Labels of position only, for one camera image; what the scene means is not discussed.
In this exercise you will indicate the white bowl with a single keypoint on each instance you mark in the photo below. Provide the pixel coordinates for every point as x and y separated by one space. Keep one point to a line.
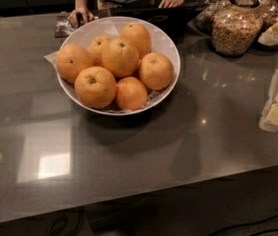
160 42

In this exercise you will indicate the glass jar of cereal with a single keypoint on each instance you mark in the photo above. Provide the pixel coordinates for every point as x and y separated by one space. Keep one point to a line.
235 27

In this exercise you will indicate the person's hand on laptop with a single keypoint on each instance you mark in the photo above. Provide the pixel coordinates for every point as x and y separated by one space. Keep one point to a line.
170 3

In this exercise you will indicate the plastic bag of cereal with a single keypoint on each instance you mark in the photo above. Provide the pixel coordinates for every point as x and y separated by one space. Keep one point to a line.
203 21

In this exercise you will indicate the black laptop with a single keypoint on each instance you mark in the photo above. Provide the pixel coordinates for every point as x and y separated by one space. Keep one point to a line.
171 20

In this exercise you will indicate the orange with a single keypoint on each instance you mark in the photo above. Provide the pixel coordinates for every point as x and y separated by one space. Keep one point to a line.
95 87
156 71
95 48
139 36
131 94
120 57
71 60

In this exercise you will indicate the person's hand on mouse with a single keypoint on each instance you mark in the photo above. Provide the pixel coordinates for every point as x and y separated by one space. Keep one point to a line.
80 17

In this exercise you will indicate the bread on dark plate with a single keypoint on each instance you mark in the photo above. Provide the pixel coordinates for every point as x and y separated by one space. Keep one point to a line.
269 38

